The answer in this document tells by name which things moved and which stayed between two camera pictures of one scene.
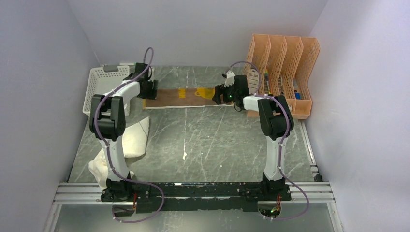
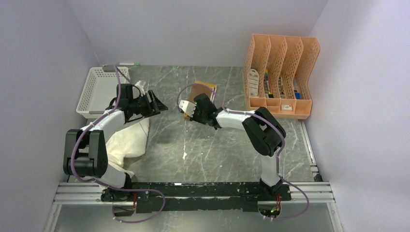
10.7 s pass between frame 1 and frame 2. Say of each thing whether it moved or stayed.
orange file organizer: stayed
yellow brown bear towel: moved
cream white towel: stayed
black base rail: stayed
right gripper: moved
